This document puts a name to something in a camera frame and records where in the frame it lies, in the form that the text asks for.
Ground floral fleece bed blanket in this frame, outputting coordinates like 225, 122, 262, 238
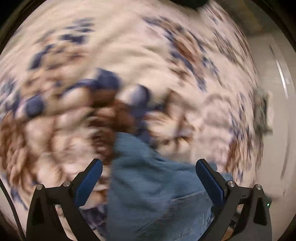
1, 1, 262, 234

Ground dark teal folded comforter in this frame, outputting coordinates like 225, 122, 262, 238
171, 0, 208, 10

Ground white bed headboard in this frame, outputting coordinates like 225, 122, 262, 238
248, 31, 295, 240

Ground folded white grey garment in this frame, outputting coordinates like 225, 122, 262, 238
253, 88, 274, 135

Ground light blue denim jeans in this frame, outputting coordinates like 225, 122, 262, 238
106, 133, 218, 240

